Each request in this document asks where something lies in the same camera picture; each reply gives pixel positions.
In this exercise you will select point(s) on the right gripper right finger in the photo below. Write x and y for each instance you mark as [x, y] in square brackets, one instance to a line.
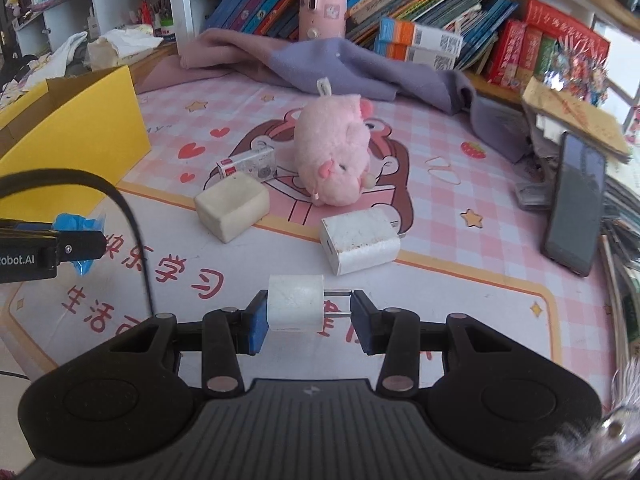
[393, 333]

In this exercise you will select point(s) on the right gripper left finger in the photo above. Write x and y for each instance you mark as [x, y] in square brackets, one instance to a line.
[226, 334]

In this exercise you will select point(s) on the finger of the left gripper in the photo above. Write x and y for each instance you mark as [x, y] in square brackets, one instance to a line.
[79, 246]

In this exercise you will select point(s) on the blue plastic item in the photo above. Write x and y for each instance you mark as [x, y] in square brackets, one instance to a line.
[73, 222]

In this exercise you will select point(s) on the small white plug charger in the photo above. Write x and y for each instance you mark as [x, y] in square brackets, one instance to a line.
[299, 303]

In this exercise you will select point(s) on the large white charger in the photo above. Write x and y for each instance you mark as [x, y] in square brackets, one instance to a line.
[358, 240]

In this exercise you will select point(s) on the beige foam cube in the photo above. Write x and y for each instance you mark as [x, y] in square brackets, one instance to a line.
[232, 205]

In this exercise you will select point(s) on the pink plush pig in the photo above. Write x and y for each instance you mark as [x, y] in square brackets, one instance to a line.
[331, 147]

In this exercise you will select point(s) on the yellow cardboard box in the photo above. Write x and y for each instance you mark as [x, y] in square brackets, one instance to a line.
[90, 122]

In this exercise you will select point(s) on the pink illustrated desk mat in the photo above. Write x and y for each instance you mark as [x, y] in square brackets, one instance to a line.
[466, 246]

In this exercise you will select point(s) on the pink checkered tablecloth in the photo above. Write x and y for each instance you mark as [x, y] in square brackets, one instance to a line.
[466, 246]

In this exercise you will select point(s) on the pile of clothes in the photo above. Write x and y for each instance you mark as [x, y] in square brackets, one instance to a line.
[20, 75]

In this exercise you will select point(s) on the black smartphone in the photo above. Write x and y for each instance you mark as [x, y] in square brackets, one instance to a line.
[571, 235]

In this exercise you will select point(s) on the purple pink cloth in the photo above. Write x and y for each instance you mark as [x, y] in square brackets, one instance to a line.
[350, 69]

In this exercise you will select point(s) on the stack of books and papers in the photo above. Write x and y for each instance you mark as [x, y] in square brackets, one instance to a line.
[545, 134]

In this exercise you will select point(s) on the brown paper envelope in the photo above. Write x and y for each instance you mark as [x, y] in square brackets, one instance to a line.
[578, 116]

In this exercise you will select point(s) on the orange white small box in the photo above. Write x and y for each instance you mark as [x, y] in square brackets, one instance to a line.
[409, 42]

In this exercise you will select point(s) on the red boxed book set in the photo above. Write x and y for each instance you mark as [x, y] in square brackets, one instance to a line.
[539, 41]

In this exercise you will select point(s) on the white bookshelf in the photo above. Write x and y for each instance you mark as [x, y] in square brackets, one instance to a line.
[125, 0]

